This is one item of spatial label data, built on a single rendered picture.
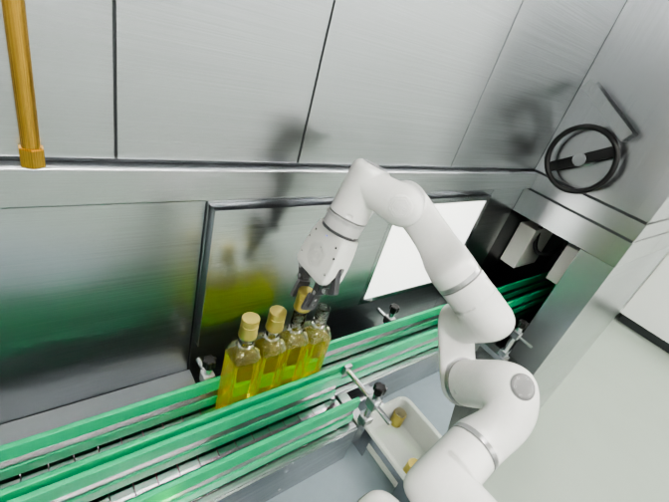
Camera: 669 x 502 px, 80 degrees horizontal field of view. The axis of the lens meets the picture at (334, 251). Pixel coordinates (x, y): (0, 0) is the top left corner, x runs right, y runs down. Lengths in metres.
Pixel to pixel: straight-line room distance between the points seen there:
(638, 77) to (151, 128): 1.29
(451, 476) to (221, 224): 0.55
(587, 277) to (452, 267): 0.88
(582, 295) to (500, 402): 0.88
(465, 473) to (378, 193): 0.44
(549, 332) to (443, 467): 1.02
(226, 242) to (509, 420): 0.57
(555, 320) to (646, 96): 0.74
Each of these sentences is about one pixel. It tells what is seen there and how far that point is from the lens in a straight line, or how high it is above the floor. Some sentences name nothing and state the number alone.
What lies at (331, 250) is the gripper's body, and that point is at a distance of 0.71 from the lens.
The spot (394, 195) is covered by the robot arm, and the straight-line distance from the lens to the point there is 0.67.
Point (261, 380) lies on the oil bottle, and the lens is 0.87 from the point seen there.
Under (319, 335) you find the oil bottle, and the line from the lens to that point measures 0.87.
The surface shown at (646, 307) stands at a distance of 4.41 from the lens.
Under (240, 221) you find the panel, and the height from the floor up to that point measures 1.29.
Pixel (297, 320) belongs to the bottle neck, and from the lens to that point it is 0.82.
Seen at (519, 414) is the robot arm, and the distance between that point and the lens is 0.73.
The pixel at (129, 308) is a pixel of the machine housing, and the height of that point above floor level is 1.10.
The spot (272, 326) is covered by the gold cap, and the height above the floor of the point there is 1.13.
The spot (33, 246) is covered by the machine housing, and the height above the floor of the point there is 1.26.
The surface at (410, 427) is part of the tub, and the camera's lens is 1.20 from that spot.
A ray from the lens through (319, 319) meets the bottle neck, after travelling 0.86.
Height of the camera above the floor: 1.66
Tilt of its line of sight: 30 degrees down
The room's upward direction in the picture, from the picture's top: 17 degrees clockwise
